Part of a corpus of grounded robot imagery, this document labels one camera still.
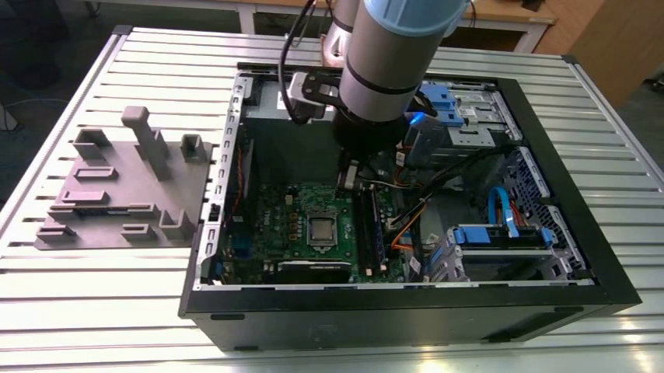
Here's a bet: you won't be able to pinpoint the CPU socket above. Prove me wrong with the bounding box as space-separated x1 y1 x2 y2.
304 209 340 249

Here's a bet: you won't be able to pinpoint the black RAM slot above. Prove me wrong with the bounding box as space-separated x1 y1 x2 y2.
358 188 375 274
352 189 370 274
363 184 382 274

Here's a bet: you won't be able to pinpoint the black PC case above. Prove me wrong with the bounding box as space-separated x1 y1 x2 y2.
177 61 642 353

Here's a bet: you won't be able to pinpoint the grey power supply unit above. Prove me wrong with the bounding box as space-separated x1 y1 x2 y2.
242 80 344 186

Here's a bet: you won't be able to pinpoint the large blue drive latch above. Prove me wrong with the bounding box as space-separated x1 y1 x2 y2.
418 84 458 113

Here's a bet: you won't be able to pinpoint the metal socket cover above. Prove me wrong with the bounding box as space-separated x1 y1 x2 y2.
304 209 340 249

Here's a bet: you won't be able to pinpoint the blue disk carrier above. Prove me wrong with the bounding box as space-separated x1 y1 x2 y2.
451 225 554 250

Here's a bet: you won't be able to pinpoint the orange wires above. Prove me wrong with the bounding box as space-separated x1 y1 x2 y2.
387 228 419 253

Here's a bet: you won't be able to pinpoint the silver CPU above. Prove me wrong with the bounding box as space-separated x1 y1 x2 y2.
310 218 336 241

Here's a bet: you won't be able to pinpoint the grey parts rack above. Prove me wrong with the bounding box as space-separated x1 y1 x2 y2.
31 105 215 252

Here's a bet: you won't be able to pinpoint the metal disk bay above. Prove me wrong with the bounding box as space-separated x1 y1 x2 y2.
443 224 574 283

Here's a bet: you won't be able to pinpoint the green motherboard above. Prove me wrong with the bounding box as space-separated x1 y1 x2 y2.
212 170 411 284

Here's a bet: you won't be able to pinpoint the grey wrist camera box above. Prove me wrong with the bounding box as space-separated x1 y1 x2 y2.
286 71 342 122

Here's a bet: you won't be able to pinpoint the black graphics card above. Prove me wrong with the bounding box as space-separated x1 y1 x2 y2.
260 258 355 285

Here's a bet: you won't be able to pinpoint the blue wire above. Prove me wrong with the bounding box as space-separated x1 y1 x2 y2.
485 186 521 239

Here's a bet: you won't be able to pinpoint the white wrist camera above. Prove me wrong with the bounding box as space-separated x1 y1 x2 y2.
336 153 365 191

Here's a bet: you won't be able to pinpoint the wire bundle with white plug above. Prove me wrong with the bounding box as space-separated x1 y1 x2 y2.
386 193 433 231

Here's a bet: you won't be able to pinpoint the small blue drive latch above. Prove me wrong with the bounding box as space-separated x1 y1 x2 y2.
438 108 466 128

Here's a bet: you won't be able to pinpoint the wooden cabinet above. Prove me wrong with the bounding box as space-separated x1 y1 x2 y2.
533 0 664 112

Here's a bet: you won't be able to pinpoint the black cable bundle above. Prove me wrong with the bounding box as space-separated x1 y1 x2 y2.
409 144 525 195

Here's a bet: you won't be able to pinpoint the metal drive cage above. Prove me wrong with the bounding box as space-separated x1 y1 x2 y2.
402 80 524 169

